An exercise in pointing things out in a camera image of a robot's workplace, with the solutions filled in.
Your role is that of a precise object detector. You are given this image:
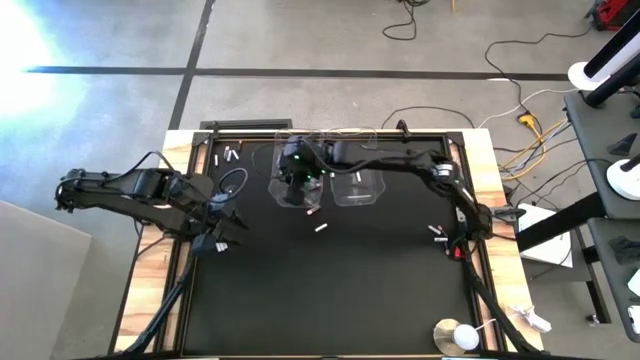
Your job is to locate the white floor cable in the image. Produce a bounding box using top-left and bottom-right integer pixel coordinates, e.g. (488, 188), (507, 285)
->
(477, 87), (580, 129)

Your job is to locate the yellow extension cord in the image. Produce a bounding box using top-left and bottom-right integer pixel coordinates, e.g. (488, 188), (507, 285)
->
(501, 118), (569, 182)

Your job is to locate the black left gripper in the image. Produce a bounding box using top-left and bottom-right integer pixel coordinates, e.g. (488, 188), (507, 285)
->
(182, 174), (250, 246)

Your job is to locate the black side table beam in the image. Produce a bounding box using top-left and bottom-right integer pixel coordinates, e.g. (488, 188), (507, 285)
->
(514, 191), (609, 252)

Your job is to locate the black arched floor cable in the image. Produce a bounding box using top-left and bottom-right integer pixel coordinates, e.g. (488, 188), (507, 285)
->
(380, 104), (476, 130)

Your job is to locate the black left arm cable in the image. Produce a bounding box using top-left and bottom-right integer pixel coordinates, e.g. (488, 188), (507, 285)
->
(217, 166), (250, 200)

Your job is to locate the grey floor board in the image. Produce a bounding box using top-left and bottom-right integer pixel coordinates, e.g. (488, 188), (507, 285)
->
(0, 198), (95, 360)

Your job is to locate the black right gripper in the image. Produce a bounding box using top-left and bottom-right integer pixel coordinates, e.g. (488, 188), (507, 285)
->
(277, 135), (329, 207)

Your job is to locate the clear plastic bin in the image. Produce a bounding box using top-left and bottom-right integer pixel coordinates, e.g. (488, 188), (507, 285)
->
(325, 127), (387, 208)
(267, 128), (327, 209)

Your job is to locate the long black floor cable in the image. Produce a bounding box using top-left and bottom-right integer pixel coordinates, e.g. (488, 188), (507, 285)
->
(482, 27), (595, 117)

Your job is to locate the black triangular part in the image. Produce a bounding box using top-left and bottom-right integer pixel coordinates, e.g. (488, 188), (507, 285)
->
(606, 131), (639, 157)

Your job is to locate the white dome device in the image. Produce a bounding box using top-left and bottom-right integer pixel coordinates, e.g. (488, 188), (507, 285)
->
(452, 323), (481, 352)

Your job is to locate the black floor vent grille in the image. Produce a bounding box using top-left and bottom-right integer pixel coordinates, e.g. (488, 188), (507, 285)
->
(199, 118), (294, 131)

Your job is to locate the black table mat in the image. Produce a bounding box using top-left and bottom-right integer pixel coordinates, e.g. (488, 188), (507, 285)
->
(180, 135), (482, 357)

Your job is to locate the white lamp base with post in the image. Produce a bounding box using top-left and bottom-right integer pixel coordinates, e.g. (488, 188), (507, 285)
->
(567, 22), (640, 94)

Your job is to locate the white round base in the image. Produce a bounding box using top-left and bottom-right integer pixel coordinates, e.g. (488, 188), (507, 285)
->
(605, 153), (640, 201)

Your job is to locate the white flat box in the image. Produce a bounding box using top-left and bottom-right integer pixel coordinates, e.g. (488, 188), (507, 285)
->
(517, 202), (574, 269)

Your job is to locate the white power adapter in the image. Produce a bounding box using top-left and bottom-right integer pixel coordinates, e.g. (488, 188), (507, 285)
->
(508, 304), (553, 334)

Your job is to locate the red tool case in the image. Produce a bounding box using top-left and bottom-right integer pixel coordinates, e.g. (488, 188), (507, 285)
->
(585, 0), (640, 32)

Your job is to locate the black looped floor cable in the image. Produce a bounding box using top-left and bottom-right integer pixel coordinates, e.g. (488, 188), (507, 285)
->
(381, 0), (432, 42)

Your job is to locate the black rig frame strut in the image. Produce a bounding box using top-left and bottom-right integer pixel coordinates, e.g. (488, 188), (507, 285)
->
(107, 257), (197, 359)
(459, 257), (541, 359)

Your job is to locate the grey side table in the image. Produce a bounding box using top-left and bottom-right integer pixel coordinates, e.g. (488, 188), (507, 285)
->
(563, 88), (640, 221)
(585, 215), (640, 346)

